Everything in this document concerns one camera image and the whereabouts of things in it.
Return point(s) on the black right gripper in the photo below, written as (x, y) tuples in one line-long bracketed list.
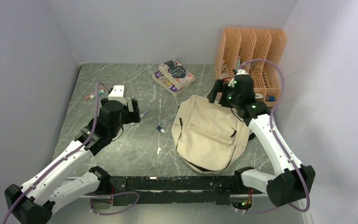
[(218, 84)]

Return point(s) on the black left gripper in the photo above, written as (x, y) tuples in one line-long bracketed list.
[(133, 116)]

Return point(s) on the floral Little Women book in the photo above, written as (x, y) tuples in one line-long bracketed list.
[(176, 73)]

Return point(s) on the beige canvas backpack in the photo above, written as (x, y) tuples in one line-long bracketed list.
[(207, 136)]

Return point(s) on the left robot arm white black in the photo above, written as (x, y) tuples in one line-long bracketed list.
[(36, 200)]

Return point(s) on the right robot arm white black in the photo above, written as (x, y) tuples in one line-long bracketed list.
[(291, 180)]

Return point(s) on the blue capped pen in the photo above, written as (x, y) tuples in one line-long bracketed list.
[(141, 116)]

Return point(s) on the orange green white marker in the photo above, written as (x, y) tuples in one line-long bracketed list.
[(97, 93)]

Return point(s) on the green white packet in organizer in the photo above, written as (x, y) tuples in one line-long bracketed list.
[(238, 63)]

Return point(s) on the white stapler in organizer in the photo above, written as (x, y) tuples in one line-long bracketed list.
[(259, 96)]

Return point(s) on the small blue white tube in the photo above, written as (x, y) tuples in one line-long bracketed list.
[(161, 129)]

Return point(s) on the orange plastic file organizer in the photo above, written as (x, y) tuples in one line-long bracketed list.
[(258, 48)]

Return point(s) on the purple illustrated paperback book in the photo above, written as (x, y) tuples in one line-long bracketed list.
[(167, 84)]

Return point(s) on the blue cap item in organizer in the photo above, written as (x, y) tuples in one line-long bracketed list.
[(270, 99)]

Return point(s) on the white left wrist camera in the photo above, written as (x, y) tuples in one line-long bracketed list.
[(118, 93)]

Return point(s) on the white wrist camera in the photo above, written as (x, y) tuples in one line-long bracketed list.
[(118, 93), (240, 72)]

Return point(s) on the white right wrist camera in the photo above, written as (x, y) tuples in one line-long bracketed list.
[(240, 72)]

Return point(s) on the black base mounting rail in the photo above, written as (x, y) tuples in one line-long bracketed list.
[(220, 190)]

